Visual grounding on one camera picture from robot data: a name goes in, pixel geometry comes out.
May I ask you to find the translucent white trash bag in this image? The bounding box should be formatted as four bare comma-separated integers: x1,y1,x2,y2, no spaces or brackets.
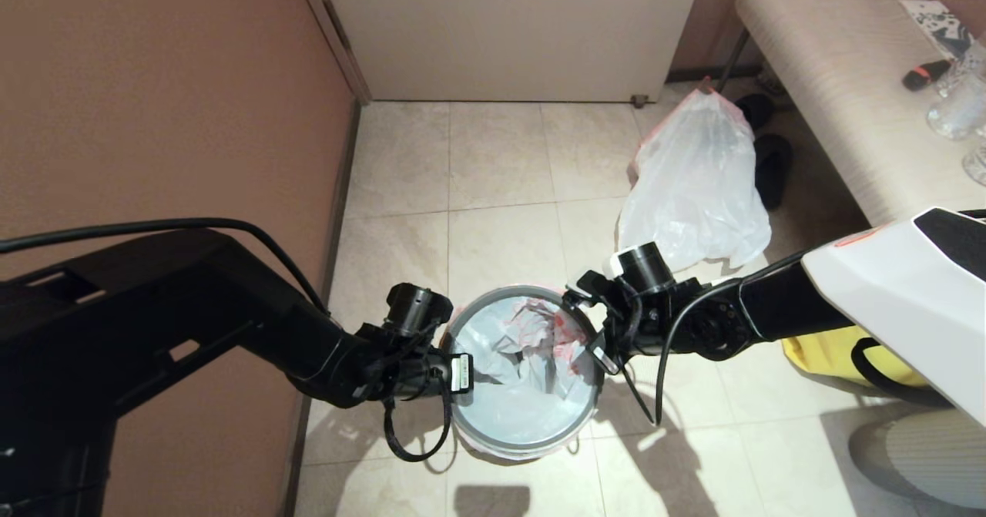
451,282,605,460

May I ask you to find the grey bin rim ring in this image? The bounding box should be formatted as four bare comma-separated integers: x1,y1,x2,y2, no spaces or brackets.
443,285,605,454

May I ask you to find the used translucent orange-drawstring trash bag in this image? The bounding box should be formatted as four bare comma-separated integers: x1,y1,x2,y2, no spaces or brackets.
616,78,773,279

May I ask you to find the yellow bag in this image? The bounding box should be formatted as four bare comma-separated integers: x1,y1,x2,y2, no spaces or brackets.
782,326,934,388

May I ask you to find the black slipper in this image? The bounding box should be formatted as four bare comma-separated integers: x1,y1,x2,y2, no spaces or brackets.
755,133,795,211
736,93,776,130

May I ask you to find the grey ribbed rounded object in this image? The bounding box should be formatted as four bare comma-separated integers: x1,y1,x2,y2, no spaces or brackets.
850,409,986,510

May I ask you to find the white door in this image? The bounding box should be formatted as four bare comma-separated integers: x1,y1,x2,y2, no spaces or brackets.
314,0,708,102

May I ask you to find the beige bench with metal legs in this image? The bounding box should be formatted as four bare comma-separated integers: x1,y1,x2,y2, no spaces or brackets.
724,0,986,227

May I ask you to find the black and orange remote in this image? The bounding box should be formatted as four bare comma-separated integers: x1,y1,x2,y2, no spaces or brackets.
902,59,953,92

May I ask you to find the black and white brochure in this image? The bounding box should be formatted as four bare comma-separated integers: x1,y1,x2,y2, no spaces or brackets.
900,0,981,62

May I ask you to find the thin black wrist camera cable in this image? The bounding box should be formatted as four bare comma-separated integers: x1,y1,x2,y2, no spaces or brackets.
622,251,806,425

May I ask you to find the black braided cable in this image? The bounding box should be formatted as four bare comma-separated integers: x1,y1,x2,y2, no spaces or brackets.
383,371,454,462

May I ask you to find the thick black arm cable loop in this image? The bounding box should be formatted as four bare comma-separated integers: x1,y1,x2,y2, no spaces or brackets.
851,337,956,408

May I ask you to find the black cable with plug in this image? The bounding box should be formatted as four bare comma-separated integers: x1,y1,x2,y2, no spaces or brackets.
0,218,334,319

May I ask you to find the beige door frame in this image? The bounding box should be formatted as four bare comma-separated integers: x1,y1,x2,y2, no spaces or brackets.
291,0,375,105

